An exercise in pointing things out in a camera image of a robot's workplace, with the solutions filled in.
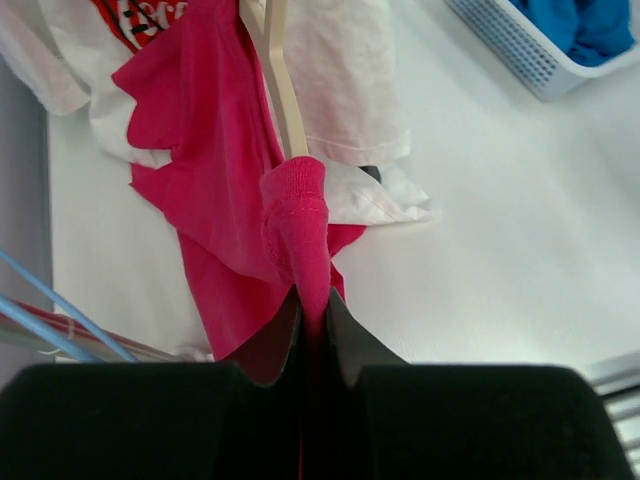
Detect white plastic basket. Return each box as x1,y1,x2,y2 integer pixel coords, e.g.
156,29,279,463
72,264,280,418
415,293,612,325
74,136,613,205
446,0,639,102

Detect dark grey t shirt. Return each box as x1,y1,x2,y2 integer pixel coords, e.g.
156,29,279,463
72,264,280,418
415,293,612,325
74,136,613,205
359,165,381,183

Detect white coca cola t shirt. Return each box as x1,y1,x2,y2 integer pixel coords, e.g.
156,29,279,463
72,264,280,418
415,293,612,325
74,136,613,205
1,1,429,226

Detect blue wire hanger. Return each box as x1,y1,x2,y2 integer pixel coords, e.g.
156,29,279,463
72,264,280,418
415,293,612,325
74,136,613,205
1,249,139,363

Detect pink magenta t shirt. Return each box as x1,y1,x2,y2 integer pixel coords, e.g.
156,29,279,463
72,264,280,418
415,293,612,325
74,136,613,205
113,1,363,479

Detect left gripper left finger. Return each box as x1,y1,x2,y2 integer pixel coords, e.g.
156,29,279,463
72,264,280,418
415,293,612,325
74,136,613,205
1,291,302,479

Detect aluminium mounting rail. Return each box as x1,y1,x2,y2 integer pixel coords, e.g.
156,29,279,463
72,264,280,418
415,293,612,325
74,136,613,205
583,351,639,477

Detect wooden clothes hanger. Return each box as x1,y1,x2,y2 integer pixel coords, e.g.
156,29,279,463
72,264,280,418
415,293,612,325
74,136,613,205
239,0,309,158

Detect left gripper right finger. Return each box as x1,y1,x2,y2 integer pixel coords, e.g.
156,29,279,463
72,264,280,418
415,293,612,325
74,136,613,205
327,293,634,479

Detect blue cloth in basket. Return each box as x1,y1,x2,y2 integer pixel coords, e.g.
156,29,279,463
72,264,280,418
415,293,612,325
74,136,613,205
512,0,636,67

